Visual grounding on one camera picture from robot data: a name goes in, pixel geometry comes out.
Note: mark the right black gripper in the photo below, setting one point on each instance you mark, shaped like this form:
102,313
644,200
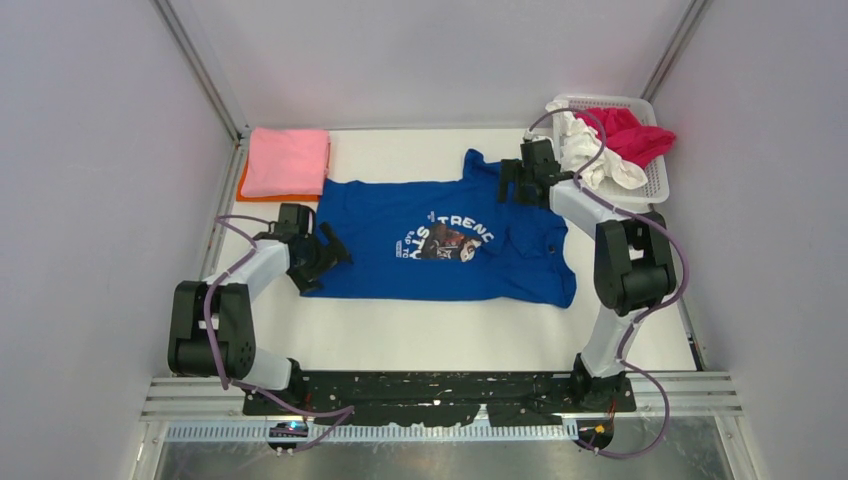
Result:
511,170

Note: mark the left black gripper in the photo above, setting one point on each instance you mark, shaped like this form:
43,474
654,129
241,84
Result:
331,255

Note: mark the blue printed t-shirt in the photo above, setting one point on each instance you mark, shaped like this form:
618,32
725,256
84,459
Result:
444,241

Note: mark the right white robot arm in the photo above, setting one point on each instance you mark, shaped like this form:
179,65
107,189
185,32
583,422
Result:
633,264

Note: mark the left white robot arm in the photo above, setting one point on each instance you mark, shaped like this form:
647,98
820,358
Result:
212,331

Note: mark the white t-shirt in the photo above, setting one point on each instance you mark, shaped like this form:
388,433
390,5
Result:
578,143

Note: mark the orange folded t-shirt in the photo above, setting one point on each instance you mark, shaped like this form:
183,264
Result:
284,172

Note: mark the pink folded t-shirt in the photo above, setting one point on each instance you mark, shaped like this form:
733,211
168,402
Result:
269,137

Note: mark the red t-shirt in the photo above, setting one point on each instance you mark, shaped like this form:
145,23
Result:
628,137

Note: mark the white plastic basket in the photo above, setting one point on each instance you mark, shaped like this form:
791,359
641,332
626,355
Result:
657,189

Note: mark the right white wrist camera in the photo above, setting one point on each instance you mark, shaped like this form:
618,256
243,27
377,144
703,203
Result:
533,136

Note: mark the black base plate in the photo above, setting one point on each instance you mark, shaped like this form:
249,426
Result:
438,399

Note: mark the white slotted cable duct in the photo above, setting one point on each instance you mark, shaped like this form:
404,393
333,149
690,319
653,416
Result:
300,432

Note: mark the aluminium frame rail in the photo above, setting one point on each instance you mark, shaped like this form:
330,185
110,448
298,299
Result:
689,393

